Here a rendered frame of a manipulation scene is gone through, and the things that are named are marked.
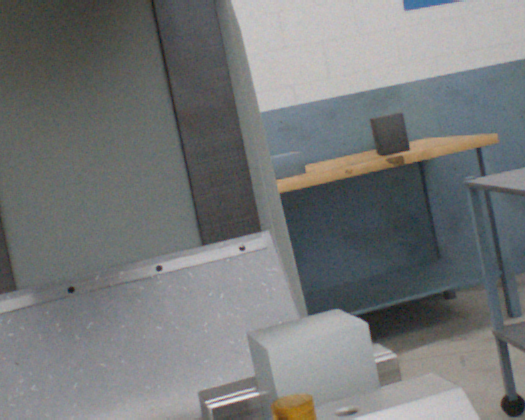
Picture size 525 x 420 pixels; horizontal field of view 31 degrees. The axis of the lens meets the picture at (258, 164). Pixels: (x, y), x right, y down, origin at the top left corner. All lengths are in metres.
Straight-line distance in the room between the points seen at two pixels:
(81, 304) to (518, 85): 4.81
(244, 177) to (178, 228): 0.08
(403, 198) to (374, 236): 0.27
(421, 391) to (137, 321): 0.41
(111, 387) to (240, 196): 0.22
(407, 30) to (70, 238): 4.48
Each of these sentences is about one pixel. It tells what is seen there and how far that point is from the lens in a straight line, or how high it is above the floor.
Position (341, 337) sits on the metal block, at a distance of 0.53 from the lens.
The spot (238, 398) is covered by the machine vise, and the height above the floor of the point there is 1.03.
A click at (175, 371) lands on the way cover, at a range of 0.87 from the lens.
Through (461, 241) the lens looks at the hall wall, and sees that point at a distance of 5.37.
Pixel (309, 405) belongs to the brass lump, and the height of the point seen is 1.04.
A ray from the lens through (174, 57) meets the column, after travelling 0.91.
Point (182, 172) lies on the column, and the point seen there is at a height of 1.15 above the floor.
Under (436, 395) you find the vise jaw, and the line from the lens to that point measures 0.52.
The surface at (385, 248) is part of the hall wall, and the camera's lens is 5.17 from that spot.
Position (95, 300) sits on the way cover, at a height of 1.05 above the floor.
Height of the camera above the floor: 1.19
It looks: 3 degrees down
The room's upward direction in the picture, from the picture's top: 12 degrees counter-clockwise
